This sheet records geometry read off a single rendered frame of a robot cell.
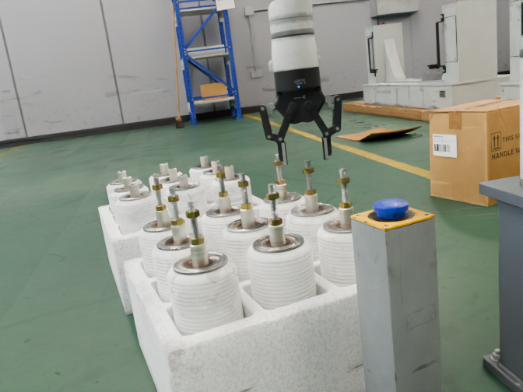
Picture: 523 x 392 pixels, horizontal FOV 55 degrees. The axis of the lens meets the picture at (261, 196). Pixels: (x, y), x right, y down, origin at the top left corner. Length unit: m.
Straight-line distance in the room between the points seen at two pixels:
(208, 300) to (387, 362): 0.23
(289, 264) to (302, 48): 0.34
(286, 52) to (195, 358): 0.47
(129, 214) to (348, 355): 0.63
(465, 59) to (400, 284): 3.33
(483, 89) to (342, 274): 3.25
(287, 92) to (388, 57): 4.22
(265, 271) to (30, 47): 6.47
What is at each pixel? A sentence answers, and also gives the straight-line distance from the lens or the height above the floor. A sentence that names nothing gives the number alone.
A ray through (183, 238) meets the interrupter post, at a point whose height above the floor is 0.26.
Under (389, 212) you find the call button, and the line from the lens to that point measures 0.59.
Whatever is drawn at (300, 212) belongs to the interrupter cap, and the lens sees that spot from 0.87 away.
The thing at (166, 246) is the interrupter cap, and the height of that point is 0.25.
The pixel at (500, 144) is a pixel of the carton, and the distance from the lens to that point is 1.75.
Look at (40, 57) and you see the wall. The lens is 7.02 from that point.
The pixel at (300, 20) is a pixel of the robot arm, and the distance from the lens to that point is 0.83.
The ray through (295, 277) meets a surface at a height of 0.21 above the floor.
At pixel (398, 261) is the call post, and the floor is 0.27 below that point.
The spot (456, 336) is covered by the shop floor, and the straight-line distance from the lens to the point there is 0.99.
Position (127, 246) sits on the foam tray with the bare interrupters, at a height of 0.16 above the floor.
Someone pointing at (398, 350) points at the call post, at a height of 0.16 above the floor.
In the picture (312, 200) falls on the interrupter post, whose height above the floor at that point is 0.27.
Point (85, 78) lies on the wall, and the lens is 6.92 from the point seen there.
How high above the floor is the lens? 0.49
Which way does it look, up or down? 13 degrees down
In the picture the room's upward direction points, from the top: 7 degrees counter-clockwise
